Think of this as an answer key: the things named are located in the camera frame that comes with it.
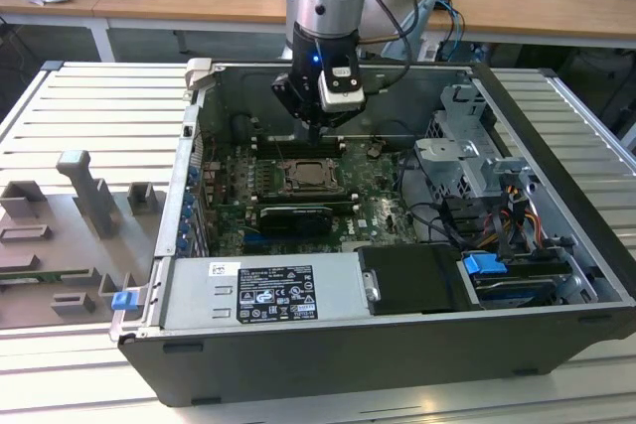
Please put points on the grey parts rack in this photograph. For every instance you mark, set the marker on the grey parts rack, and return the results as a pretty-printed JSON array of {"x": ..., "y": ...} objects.
[{"x": 59, "y": 245}]

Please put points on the black RAM slot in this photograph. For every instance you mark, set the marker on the black RAM slot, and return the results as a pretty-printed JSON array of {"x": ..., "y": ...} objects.
[
  {"x": 278, "y": 143},
  {"x": 238, "y": 206},
  {"x": 303, "y": 198},
  {"x": 298, "y": 153}
]

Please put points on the black open PC case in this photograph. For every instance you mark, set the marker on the black open PC case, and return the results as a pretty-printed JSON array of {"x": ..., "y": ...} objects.
[{"x": 348, "y": 364}]

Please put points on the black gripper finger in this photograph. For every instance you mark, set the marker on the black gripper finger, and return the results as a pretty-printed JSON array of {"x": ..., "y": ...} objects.
[
  {"x": 340, "y": 118},
  {"x": 287, "y": 94}
]

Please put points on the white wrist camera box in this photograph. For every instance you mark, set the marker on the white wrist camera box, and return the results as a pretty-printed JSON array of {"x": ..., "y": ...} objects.
[{"x": 343, "y": 98}]

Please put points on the black graphics card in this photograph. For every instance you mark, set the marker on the black graphics card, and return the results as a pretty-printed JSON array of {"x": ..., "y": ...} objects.
[{"x": 295, "y": 221}]

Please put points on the green motherboard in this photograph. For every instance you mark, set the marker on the green motherboard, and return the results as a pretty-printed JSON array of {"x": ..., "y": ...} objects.
[{"x": 380, "y": 215}]

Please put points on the silver power supply unit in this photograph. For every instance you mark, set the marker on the silver power supply unit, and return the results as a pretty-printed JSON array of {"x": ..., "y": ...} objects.
[{"x": 199, "y": 295}]

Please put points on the green RAM stick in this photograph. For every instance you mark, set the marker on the green RAM stick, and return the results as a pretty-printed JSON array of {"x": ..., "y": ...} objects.
[{"x": 40, "y": 276}]

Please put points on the beige case corner latch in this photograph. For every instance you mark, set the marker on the beige case corner latch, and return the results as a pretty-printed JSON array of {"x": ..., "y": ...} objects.
[{"x": 199, "y": 74}]

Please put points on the blue plastic case latch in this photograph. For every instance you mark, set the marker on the blue plastic case latch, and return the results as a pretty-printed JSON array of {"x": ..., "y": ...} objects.
[{"x": 124, "y": 301}]

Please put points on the black cylinder part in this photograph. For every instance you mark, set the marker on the black cylinder part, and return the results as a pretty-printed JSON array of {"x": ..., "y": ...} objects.
[{"x": 241, "y": 126}]

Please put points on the black CPU socket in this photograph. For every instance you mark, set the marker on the black CPU socket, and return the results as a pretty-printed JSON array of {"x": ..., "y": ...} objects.
[{"x": 281, "y": 181}]

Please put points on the silver metal drive cage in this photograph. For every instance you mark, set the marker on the silver metal drive cage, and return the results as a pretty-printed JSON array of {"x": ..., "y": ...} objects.
[{"x": 447, "y": 156}]

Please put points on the hard disk in blue carrier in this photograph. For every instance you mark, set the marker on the hard disk in blue carrier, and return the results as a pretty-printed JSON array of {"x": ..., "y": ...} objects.
[{"x": 484, "y": 264}]

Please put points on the thin metal locking lever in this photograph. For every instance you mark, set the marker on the thin metal locking lever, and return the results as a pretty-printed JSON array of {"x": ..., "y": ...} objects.
[
  {"x": 281, "y": 153},
  {"x": 323, "y": 191}
]

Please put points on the blue expansion slot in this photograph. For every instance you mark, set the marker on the blue expansion slot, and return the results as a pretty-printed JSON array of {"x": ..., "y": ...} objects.
[{"x": 257, "y": 243}]

